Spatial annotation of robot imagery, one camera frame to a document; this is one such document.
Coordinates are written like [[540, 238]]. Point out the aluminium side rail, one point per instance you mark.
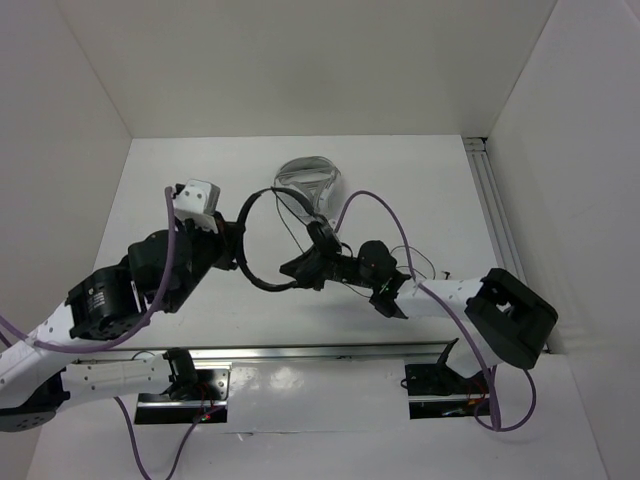
[[502, 239]]

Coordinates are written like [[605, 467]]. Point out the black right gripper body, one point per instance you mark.
[[349, 273]]

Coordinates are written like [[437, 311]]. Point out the aluminium front rail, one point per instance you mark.
[[401, 350]]

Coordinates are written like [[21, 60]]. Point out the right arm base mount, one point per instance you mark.
[[436, 391]]

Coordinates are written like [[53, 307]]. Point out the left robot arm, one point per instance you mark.
[[43, 374]]

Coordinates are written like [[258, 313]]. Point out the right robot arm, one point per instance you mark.
[[503, 320]]

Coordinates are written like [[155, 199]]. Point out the black wired headphones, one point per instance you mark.
[[322, 235]]

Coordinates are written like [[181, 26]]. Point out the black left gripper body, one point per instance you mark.
[[208, 249]]

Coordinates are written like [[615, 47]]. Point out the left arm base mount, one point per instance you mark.
[[207, 397]]

